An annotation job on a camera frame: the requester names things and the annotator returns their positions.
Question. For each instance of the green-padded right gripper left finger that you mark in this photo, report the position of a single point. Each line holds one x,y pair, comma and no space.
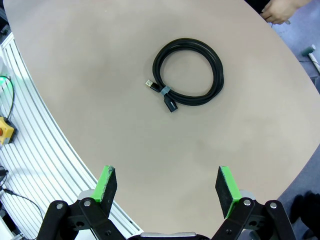
106,185

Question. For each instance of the green-padded right gripper right finger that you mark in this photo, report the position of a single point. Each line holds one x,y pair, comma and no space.
227,190

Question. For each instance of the person's right hand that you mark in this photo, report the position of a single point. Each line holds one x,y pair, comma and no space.
280,11

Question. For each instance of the yellow emergency stop box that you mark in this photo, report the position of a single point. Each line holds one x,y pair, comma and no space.
6,130

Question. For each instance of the white leg with grey foot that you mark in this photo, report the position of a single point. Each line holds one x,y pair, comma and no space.
313,60

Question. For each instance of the aluminium profile frame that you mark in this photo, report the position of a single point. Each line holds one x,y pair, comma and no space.
37,150

